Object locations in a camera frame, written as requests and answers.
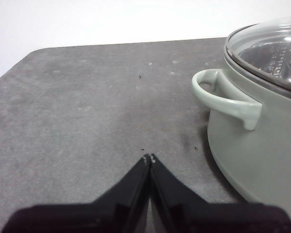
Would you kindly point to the glass lid with green knob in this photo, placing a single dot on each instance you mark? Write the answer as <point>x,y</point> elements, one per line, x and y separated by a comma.
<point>262,51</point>

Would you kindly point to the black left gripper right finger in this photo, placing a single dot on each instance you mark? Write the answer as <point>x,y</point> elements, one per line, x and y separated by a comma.
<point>189,213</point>

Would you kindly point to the pale green electric steamer pot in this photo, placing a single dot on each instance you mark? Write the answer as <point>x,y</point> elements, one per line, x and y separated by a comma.
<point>252,150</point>

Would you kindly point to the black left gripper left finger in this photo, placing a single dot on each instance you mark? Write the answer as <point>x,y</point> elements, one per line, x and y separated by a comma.
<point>111,213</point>

